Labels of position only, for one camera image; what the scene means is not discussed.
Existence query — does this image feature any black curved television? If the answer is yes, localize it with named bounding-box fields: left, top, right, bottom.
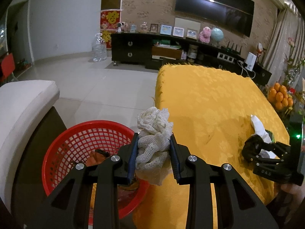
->
left=175, top=0, right=254, bottom=37

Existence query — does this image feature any black tv cabinet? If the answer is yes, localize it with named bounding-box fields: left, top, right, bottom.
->
left=111, top=33, right=271, bottom=86

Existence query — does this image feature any yellow floral tablecloth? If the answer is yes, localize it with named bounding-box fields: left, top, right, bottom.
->
left=90, top=63, right=291, bottom=229

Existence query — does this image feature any person right hand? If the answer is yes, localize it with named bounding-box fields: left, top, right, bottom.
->
left=280, top=182, right=305, bottom=222

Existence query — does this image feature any pink plush toy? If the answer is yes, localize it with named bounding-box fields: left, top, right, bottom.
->
left=198, top=26, right=211, bottom=44

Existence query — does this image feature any light blue globe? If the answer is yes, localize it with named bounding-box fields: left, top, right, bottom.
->
left=210, top=27, right=224, bottom=44

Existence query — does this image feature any white router box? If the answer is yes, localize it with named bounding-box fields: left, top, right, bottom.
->
left=245, top=52, right=257, bottom=71

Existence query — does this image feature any red festive wall poster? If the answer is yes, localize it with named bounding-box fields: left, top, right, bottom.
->
left=100, top=9, right=121, bottom=49

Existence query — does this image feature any glass bowl of oranges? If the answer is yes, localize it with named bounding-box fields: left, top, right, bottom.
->
left=267, top=82, right=294, bottom=112

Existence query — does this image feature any white mesh cloth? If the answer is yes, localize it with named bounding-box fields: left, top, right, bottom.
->
left=136, top=106, right=174, bottom=185

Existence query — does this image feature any red chair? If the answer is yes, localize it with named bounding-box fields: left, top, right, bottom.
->
left=1, top=53, right=18, bottom=84

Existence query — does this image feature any white paper tissue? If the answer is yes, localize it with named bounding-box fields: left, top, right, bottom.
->
left=250, top=115, right=276, bottom=159

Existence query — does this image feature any crystal vase with roses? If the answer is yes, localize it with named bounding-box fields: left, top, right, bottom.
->
left=283, top=37, right=304, bottom=88

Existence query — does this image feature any red plastic mesh basket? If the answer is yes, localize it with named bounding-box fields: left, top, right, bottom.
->
left=41, top=120, right=150, bottom=219

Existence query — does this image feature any black plastic bag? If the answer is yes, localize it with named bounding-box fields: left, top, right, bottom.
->
left=241, top=135, right=265, bottom=163

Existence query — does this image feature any white cushioned sofa bench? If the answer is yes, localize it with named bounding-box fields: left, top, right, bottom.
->
left=1, top=80, right=60, bottom=210

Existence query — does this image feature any clear large water bottle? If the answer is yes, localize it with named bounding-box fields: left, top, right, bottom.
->
left=92, top=33, right=107, bottom=62

